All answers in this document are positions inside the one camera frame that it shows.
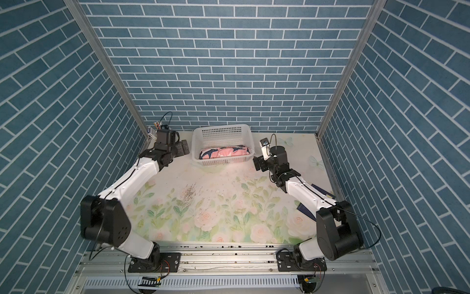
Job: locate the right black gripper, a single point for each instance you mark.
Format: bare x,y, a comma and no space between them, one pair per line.
260,161

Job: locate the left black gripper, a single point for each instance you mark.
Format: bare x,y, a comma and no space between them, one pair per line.
182,150

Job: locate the white plastic mesh basket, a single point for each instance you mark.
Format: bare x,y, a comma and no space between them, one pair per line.
221,136

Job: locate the pink shark print shorts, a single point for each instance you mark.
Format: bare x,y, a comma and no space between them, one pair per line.
224,152

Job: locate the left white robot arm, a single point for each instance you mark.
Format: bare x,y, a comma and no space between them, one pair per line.
103,218

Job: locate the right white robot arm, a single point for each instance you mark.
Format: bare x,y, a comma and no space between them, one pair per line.
338,231

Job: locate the navy blue book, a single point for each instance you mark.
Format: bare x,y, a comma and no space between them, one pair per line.
317,199

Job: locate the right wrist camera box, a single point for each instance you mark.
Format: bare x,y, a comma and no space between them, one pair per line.
265,148

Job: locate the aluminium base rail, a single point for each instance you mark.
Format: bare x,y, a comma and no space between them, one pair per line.
230,258

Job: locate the left aluminium corner post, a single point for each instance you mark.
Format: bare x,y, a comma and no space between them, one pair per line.
88,31

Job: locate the aluminium corner post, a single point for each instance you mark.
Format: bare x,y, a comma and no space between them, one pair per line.
363,37
88,31

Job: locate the right aluminium corner post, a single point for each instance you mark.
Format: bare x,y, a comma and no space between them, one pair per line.
363,37

